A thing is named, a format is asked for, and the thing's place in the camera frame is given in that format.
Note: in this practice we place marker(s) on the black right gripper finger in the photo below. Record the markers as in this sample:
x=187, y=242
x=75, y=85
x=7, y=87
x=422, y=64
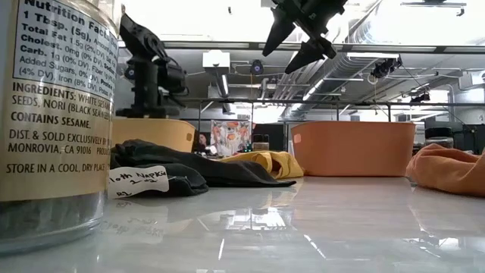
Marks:
x=310, y=53
x=278, y=32

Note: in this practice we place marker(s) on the large cream-labelled spice jar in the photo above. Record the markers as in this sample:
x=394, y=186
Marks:
x=57, y=113

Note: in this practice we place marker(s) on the black-lidded tan spice jar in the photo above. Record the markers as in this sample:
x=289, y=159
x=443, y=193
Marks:
x=260, y=146

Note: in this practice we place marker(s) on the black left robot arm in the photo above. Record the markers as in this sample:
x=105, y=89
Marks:
x=142, y=38

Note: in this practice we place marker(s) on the silver ventilation ducts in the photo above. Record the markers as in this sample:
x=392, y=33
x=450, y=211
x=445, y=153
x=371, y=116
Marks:
x=341, y=72

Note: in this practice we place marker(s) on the yellow plastic bin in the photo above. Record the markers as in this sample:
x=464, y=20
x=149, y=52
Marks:
x=159, y=132

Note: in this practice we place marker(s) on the long overhead beam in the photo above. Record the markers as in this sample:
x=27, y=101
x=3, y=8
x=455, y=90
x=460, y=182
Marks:
x=379, y=47

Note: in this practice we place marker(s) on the white ceiling box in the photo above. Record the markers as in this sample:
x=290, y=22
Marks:
x=216, y=60

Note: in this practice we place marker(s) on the person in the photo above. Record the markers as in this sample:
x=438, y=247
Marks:
x=202, y=141

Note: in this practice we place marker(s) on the black background screen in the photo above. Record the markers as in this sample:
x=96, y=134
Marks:
x=276, y=136

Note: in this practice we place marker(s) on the white handwritten napkin label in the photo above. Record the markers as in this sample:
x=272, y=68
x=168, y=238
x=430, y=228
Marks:
x=140, y=180

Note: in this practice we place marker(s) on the floral patterned panel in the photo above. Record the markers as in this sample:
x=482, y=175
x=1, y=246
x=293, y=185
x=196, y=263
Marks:
x=231, y=136

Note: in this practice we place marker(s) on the black cloth napkin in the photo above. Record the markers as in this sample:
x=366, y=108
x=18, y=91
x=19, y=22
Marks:
x=212, y=167

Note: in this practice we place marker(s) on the orange plastic bin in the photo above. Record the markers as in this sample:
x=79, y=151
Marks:
x=352, y=151

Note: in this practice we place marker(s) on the yellow cloth napkin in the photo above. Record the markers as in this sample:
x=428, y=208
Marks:
x=280, y=163

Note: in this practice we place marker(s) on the black-lidded olive spice jar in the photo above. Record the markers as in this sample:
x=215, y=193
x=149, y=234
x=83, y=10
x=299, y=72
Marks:
x=439, y=141

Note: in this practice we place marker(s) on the orange cloth napkin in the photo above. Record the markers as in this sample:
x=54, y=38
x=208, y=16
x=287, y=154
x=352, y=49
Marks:
x=447, y=170

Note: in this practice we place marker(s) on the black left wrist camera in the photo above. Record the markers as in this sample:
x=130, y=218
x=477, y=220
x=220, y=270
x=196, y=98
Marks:
x=172, y=77

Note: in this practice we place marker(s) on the round blue ceiling camera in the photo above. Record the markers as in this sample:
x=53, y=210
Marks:
x=257, y=67

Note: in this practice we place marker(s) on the black horizontal rail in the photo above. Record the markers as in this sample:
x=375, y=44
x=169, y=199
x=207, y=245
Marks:
x=341, y=102

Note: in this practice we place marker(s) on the black ceiling camera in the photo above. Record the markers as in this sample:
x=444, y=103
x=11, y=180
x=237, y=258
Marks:
x=420, y=98
x=384, y=68

